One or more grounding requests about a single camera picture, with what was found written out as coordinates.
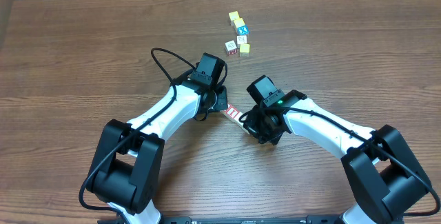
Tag red I wooden block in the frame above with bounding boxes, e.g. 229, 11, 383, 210
226, 103, 243, 122

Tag white ladybug wooden block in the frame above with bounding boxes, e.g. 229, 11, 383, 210
238, 121, 249, 134

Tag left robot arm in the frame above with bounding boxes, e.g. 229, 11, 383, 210
79, 53, 227, 223

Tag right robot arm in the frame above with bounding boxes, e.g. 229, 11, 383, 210
239, 75, 440, 223

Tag white block red side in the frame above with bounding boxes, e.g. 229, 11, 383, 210
225, 40, 238, 56

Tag yellow block middle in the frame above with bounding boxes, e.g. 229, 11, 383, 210
239, 43, 250, 57

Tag white picture block upper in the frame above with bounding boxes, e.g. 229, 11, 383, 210
236, 35, 247, 48

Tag blue X wooden block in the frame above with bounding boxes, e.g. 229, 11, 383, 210
236, 26, 249, 36

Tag yellow wooden block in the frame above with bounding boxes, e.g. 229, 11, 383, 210
228, 11, 240, 26
233, 18, 245, 30

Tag yellow top wooden block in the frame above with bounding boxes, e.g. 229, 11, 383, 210
228, 11, 240, 26

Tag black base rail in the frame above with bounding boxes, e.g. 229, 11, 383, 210
97, 215, 406, 224

